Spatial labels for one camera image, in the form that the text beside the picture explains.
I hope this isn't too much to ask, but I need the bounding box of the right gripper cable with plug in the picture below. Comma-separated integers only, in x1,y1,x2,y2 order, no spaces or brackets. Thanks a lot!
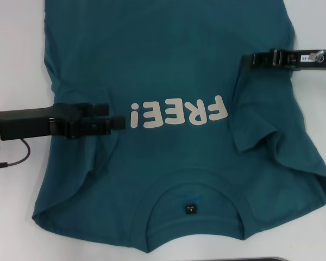
309,49,326,99

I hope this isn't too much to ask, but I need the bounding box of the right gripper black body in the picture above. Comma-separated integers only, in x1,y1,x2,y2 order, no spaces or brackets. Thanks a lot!
286,48,326,72

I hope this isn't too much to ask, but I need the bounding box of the teal T-shirt with FREE print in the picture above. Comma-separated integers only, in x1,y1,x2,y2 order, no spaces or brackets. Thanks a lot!
31,0,326,245

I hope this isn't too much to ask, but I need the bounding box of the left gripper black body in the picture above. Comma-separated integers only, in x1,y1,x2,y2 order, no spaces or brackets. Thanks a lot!
0,103,88,141

